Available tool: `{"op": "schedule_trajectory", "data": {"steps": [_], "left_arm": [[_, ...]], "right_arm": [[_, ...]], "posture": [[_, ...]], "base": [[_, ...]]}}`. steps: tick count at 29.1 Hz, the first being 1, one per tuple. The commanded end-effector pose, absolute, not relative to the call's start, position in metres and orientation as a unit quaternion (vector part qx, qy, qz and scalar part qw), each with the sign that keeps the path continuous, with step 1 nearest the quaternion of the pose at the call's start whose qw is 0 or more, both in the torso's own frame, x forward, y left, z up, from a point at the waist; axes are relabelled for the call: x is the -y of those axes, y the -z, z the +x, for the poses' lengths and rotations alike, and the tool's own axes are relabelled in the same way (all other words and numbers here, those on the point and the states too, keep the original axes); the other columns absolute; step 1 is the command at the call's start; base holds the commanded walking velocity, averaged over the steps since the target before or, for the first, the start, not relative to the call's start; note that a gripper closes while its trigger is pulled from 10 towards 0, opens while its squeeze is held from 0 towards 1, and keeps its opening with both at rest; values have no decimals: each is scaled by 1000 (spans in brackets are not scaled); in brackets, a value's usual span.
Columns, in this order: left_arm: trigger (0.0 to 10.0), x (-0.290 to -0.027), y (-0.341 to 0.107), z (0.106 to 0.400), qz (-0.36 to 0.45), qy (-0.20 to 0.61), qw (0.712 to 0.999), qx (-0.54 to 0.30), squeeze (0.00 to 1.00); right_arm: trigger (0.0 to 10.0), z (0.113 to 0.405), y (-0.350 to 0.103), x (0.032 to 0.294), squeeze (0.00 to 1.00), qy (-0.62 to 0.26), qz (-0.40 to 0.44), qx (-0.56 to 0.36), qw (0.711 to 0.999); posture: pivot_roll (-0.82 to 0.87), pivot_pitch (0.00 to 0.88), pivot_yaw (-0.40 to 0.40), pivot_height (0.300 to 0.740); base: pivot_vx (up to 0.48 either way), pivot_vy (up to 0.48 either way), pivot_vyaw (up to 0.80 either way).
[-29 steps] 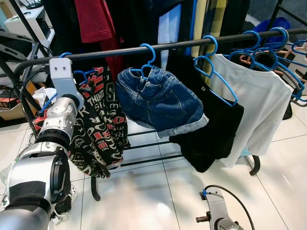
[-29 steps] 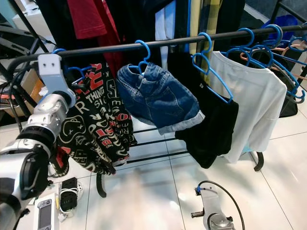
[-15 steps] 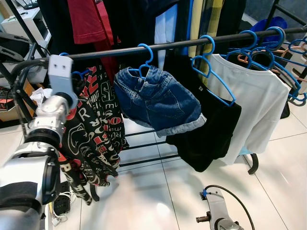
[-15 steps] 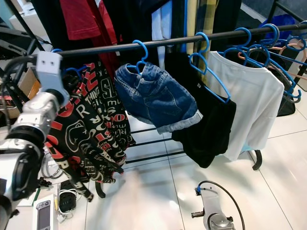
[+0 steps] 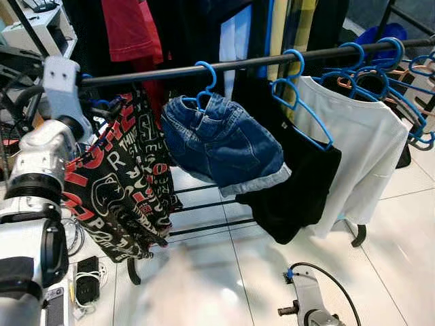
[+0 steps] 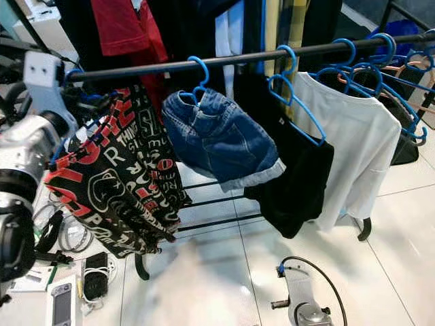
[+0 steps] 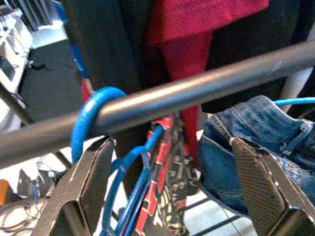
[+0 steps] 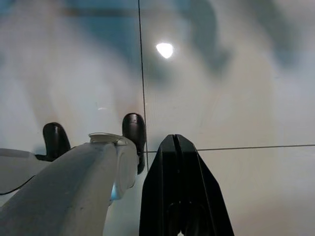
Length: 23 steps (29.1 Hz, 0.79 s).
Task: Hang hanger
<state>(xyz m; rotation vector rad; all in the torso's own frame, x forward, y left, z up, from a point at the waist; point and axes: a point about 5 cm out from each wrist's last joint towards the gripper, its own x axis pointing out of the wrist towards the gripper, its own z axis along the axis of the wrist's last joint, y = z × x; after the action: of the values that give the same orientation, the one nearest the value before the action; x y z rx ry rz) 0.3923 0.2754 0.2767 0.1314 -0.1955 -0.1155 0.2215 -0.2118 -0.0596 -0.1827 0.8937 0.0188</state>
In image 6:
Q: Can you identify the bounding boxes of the yellow plaid hanging garment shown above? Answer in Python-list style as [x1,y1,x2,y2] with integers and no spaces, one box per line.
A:
[264,0,310,72]

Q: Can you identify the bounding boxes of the white blue hanging garment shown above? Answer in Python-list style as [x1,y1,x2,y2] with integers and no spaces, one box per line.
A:
[214,3,267,75]

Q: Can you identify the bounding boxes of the blue bag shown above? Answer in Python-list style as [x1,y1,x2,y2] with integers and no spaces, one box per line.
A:
[367,19,422,58]

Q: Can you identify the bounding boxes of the copper metal hanger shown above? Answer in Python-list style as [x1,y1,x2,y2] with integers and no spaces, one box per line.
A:
[377,60,435,115]

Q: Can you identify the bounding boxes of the black red patterned shorts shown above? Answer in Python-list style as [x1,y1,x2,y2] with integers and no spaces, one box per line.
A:
[44,83,192,260]

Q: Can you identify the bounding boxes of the blue denim shorts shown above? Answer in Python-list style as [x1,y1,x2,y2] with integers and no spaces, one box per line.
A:
[162,88,286,191]

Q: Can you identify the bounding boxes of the black hanging garment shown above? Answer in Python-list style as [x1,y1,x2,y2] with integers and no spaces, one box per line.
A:
[56,0,109,72]
[150,0,245,89]

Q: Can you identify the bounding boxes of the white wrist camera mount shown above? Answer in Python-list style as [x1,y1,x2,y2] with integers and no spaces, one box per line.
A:
[22,51,77,122]
[284,261,321,316]

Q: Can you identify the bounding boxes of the black charger with white cable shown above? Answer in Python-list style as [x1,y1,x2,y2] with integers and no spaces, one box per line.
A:
[80,253,111,304]

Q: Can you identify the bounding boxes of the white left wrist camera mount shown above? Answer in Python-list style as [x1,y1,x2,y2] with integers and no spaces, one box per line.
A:
[22,51,77,122]

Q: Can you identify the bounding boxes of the white cabinet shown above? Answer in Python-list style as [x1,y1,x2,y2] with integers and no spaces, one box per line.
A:
[14,0,80,63]

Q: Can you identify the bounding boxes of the black metal clothes rack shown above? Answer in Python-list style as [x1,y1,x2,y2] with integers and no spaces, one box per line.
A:
[65,31,435,281]

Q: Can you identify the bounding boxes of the small white box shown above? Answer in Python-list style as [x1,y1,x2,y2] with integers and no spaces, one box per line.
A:
[10,268,56,294]

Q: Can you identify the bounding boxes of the black handheld tool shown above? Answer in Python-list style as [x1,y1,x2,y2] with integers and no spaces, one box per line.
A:
[34,211,75,267]

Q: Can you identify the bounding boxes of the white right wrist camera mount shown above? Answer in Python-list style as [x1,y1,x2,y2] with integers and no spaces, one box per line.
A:
[284,261,321,316]

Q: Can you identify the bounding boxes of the white box with handheld console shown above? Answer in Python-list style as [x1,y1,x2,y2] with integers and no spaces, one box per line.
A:
[49,275,86,326]

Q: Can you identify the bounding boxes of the red hanging shirt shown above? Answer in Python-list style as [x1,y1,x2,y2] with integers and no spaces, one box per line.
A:
[90,0,169,116]

